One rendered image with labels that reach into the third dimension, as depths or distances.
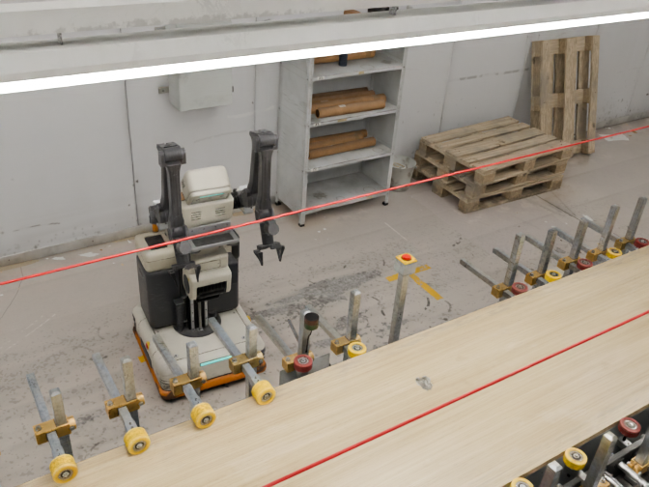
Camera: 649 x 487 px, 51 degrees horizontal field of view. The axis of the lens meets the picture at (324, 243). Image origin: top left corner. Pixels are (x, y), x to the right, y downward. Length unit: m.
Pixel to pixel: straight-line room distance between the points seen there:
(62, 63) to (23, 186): 3.51
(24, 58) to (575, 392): 2.38
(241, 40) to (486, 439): 1.73
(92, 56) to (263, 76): 3.82
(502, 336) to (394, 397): 0.68
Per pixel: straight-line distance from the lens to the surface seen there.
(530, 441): 2.76
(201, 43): 1.67
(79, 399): 4.10
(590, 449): 3.14
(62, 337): 4.54
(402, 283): 3.04
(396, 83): 5.63
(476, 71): 6.75
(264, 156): 3.08
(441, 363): 2.96
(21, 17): 1.56
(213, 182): 3.26
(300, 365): 2.84
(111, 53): 1.60
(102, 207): 5.26
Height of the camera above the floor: 2.82
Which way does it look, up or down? 32 degrees down
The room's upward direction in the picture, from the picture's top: 4 degrees clockwise
